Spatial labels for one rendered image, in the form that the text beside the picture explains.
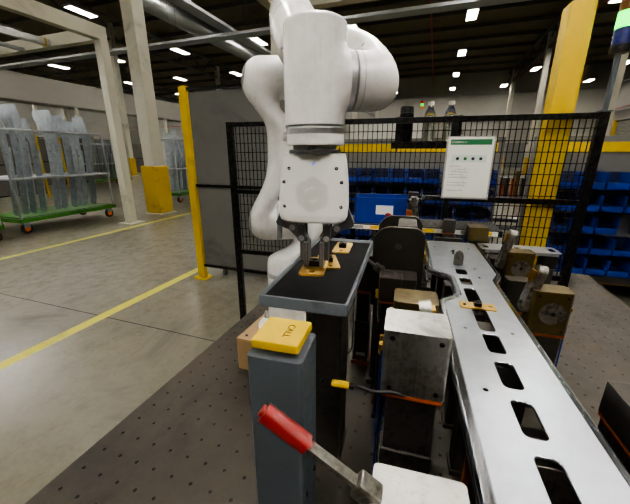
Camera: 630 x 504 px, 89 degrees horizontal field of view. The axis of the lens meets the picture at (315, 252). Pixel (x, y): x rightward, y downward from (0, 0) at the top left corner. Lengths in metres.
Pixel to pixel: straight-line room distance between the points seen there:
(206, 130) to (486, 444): 3.38
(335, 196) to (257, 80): 0.50
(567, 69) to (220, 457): 2.00
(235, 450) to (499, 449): 0.59
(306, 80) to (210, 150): 3.12
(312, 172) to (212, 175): 3.12
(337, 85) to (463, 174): 1.45
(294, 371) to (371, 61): 0.40
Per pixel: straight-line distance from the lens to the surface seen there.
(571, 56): 2.03
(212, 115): 3.53
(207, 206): 3.65
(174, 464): 0.93
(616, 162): 3.38
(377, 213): 1.67
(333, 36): 0.47
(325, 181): 0.46
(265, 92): 0.89
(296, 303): 0.48
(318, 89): 0.45
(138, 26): 8.74
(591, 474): 0.58
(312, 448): 0.36
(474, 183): 1.87
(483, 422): 0.58
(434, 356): 0.55
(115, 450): 1.01
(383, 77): 0.48
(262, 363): 0.41
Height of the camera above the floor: 1.37
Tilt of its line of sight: 17 degrees down
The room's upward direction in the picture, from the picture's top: straight up
